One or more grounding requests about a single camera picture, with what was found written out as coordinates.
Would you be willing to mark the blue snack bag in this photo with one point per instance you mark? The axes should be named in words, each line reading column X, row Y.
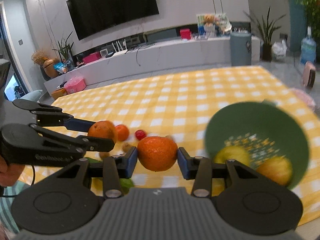
column 60, row 67

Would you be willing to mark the white plastic bag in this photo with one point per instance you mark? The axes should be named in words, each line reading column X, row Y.
column 279, row 51

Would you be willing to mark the red box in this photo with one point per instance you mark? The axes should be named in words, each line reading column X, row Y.
column 185, row 34

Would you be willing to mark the green cucumber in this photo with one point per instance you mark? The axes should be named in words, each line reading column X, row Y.
column 126, row 184

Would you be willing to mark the brown kiwi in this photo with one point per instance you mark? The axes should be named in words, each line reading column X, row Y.
column 126, row 147
column 104, row 154
column 170, row 137

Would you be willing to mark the red cherry tomato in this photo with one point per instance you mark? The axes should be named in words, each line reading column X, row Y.
column 140, row 134

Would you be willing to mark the person's left hand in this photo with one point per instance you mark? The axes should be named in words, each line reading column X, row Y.
column 7, row 173

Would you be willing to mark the yellow checkered tablecloth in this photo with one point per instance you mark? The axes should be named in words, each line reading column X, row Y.
column 175, row 92

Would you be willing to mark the orange box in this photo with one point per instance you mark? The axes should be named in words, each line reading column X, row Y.
column 59, row 93

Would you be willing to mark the green bowl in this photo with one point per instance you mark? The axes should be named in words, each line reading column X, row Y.
column 250, row 120

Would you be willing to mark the small pink heater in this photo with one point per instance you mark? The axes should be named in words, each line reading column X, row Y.
column 308, row 76

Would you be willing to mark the large orange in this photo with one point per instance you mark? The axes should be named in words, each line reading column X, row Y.
column 102, row 131
column 157, row 153

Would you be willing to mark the yellow lemon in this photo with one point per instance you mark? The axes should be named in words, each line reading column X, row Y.
column 275, row 171

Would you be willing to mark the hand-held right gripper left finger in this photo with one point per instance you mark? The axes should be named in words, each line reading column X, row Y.
column 130, row 163

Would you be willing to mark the dried flowers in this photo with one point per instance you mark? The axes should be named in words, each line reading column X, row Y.
column 40, row 56

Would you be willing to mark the tall-leaf plant in black pot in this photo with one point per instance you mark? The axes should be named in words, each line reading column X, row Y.
column 267, row 47

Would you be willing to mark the small white device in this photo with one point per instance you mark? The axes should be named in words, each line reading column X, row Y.
column 104, row 53

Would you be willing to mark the black wall television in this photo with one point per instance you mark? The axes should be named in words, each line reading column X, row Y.
column 112, row 5

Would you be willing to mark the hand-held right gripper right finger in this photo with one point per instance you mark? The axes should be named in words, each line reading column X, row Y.
column 183, row 166

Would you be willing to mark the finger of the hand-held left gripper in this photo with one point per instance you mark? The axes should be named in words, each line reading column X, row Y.
column 73, row 124
column 100, row 143

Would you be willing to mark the pink box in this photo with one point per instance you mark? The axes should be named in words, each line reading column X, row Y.
column 91, row 58

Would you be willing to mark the white router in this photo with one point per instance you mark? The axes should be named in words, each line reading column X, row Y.
column 120, row 52

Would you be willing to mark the white television console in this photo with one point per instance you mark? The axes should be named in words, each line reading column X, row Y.
column 162, row 56

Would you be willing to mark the brown teddy bear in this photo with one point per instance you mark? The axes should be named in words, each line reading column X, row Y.
column 209, row 20

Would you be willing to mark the green potted plant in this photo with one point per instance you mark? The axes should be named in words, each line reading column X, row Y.
column 65, row 50

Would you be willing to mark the brown vase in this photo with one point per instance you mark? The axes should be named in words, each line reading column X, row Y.
column 51, row 68

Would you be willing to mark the leafy ivy plant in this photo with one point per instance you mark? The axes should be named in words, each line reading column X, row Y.
column 311, row 5

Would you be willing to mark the gift basket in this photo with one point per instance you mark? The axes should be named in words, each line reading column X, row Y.
column 220, row 26

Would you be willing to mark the small tangerine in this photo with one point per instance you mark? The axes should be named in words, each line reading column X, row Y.
column 122, row 132

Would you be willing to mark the grey-blue trash can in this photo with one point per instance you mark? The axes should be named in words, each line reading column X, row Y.
column 240, row 50

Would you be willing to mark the striped teal clothing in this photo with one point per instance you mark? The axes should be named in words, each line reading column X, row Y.
column 7, row 212

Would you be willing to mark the blue water jug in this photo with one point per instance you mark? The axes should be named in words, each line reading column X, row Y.
column 308, row 51

